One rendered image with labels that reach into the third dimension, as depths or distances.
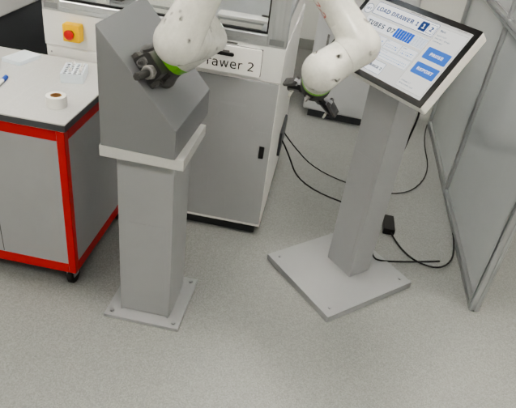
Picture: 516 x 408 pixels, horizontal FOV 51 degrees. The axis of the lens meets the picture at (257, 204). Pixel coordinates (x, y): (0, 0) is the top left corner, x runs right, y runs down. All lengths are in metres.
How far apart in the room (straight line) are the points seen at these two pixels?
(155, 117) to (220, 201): 1.00
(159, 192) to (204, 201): 0.78
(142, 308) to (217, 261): 0.47
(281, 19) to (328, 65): 0.76
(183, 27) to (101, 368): 1.22
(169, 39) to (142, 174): 0.54
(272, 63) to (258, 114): 0.23
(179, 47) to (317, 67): 0.36
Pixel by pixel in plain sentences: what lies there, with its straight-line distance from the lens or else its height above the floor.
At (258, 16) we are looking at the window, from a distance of 2.23.
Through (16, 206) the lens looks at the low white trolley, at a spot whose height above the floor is 0.37.
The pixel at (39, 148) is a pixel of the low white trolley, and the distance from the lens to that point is 2.03.
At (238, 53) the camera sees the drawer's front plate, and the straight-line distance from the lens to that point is 2.25.
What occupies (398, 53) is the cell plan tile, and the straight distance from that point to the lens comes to 2.02.
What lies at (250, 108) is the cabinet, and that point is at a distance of 2.34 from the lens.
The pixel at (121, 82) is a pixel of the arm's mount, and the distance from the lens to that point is 1.67.
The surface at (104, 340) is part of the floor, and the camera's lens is 2.17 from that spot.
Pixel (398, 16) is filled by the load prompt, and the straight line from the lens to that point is 2.12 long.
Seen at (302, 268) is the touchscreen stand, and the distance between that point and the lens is 2.49.
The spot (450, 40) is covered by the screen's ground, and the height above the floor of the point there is 1.15.
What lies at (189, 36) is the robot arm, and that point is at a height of 1.18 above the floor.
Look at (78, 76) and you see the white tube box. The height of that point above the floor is 0.79.
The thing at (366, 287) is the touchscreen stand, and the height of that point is 0.04.
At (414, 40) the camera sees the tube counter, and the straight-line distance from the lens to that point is 2.02.
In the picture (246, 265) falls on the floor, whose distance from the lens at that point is 2.50.
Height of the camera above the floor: 1.61
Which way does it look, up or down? 34 degrees down
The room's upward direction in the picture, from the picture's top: 8 degrees clockwise
